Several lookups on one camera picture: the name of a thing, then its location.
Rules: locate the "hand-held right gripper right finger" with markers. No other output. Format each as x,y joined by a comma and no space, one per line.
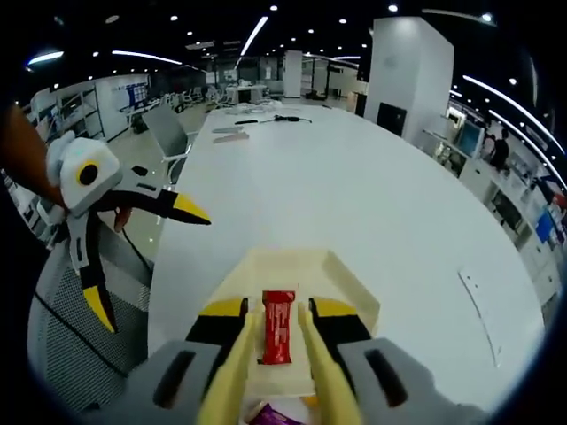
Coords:
390,380

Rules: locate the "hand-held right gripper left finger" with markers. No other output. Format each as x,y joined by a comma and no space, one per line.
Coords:
177,380

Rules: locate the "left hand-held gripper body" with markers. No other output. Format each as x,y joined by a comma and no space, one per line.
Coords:
84,177

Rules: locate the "orange snack packet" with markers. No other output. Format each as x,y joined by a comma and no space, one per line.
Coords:
311,401

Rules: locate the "purple snack packet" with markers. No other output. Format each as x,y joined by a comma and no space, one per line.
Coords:
268,416

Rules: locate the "red snack bar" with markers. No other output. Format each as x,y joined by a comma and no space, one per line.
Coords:
277,327

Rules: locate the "cream hexagonal container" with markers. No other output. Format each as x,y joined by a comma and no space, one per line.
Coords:
283,270

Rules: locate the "person's left hand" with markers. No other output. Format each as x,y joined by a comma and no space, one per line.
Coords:
122,220

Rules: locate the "white storage shelf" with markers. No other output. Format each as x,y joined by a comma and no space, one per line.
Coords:
75,113

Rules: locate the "grey office chair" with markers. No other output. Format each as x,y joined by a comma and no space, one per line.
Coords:
168,137

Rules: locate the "beige flat strip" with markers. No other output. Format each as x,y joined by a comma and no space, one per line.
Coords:
231,138

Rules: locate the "grey flat strip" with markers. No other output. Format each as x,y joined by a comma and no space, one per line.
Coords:
227,129

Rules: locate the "white mesh office chair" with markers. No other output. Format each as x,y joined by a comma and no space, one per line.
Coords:
75,367

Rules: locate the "white flat strip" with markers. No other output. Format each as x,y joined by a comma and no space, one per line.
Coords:
480,314

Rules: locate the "black office chair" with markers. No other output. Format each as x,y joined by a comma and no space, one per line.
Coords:
507,210

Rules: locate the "white cabinet counter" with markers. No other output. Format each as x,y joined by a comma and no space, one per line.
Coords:
509,208

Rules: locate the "blue storage box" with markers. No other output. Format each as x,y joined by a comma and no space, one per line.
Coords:
545,228

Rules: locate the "black cabinet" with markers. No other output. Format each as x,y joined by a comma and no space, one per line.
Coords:
390,118

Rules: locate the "blue-screen display stand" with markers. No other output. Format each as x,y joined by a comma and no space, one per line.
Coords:
469,137

